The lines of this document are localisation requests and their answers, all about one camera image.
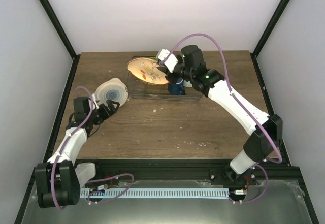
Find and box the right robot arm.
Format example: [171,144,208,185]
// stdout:
[157,45,283,185]

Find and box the black wire dish rack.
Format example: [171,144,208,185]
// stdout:
[126,56,203,102]

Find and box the cream brown-rimmed plate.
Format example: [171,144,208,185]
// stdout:
[127,57,168,85]

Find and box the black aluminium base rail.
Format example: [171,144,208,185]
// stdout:
[32,157,300,184]

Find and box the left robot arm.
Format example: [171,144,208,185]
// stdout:
[35,97,121,209]

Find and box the dark blue ceramic mug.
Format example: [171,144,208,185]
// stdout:
[168,78,186,95]

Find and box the white bottom plate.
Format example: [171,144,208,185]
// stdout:
[95,78,128,106]

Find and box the light blue slotted cable duct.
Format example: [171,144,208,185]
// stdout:
[80,188,230,199]

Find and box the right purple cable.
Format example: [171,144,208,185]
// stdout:
[164,33,283,204]

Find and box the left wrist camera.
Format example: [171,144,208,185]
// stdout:
[91,93,99,110]

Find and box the pale celadon ceramic bowl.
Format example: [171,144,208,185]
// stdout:
[183,80,193,88]

